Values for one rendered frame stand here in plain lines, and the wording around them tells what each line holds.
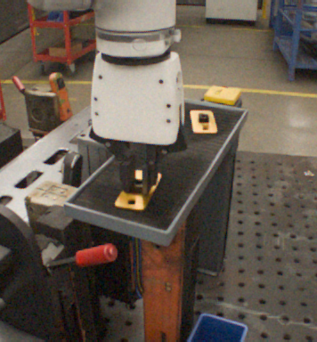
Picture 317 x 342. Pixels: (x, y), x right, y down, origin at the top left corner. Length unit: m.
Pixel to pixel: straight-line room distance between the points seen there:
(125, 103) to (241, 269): 0.73
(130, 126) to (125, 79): 0.06
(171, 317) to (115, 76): 0.48
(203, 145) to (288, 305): 0.52
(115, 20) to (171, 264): 0.42
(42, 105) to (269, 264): 0.73
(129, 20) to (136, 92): 0.08
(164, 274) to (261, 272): 0.44
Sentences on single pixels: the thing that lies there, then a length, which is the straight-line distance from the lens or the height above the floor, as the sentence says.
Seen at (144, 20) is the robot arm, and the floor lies 1.38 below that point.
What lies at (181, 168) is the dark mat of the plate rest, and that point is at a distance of 0.59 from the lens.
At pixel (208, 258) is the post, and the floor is 0.75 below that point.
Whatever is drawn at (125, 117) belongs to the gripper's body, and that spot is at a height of 1.27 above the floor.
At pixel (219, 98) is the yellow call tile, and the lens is 0.84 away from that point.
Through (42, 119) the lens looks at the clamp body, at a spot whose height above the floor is 0.98.
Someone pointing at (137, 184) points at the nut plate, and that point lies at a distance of 0.54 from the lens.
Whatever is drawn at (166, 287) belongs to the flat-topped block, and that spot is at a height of 0.92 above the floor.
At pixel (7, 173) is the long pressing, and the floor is 1.00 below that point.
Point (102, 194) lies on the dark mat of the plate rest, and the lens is 0.55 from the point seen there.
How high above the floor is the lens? 1.47
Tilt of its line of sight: 32 degrees down
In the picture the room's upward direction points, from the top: straight up
